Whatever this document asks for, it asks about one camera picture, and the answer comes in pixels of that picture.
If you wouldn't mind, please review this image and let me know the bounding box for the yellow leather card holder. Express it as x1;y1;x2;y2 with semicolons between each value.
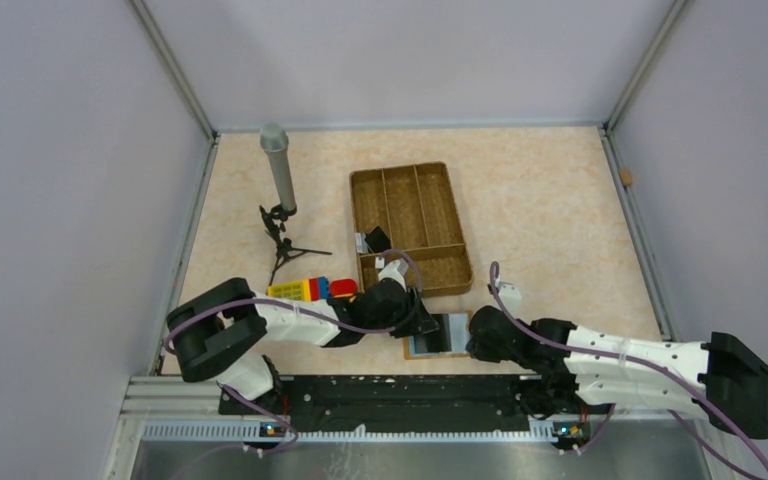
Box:
403;311;471;361

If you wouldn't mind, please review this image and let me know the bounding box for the stack of black cards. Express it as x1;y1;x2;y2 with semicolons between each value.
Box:
355;226;392;254

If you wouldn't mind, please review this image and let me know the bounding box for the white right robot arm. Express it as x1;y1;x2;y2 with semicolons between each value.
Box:
467;305;768;440

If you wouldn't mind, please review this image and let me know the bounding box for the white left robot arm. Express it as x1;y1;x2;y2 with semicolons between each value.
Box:
164;259;439;414

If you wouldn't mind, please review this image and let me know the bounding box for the red rounded toy block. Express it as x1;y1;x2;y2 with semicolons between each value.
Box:
328;278;358;298

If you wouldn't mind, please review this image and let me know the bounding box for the blue toy block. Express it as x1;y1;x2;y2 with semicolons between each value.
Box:
317;276;331;299

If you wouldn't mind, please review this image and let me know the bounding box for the yellow green window block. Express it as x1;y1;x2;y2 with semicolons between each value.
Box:
267;280;312;301

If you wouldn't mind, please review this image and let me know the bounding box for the woven wicker divided tray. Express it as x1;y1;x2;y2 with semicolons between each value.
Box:
349;162;474;297

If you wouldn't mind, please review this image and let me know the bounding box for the grey microphone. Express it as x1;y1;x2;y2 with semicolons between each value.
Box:
259;122;297;215

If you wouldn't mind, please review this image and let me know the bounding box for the small brown corner object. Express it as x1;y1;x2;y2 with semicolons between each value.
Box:
618;168;633;188

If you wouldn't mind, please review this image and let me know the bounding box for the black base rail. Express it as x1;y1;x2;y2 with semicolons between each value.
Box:
251;374;597;439

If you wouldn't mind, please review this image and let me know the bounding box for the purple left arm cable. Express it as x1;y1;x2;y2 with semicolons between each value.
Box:
161;248;425;458

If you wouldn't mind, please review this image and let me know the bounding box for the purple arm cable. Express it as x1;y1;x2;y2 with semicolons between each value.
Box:
488;261;768;480
161;248;425;458

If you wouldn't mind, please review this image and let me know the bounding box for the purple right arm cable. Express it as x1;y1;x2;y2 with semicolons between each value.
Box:
488;261;768;480

